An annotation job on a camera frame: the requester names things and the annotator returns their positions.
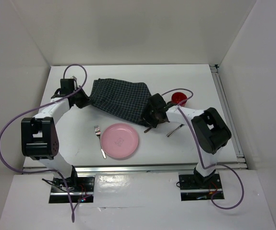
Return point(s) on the front aluminium rail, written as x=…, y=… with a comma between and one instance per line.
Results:
x=143, y=168

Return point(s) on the pink plate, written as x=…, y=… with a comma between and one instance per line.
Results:
x=119, y=140

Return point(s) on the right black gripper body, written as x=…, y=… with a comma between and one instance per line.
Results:
x=151, y=116

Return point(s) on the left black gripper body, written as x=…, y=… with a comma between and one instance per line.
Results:
x=81, y=100

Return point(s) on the silver table knife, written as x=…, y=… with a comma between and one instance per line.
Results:
x=175, y=130

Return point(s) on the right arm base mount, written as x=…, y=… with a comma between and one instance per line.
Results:
x=190, y=190

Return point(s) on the silver fork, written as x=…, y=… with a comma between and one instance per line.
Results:
x=98, y=134

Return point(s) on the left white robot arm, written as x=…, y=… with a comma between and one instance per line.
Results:
x=40, y=140

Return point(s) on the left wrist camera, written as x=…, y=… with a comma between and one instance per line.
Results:
x=68, y=85

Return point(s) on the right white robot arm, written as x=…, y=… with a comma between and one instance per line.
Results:
x=209, y=131

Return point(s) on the red mug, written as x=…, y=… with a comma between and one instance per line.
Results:
x=179, y=98

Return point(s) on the dark checkered cloth napkin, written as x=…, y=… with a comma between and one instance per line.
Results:
x=123, y=99

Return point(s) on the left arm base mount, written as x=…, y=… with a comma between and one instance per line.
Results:
x=82, y=191

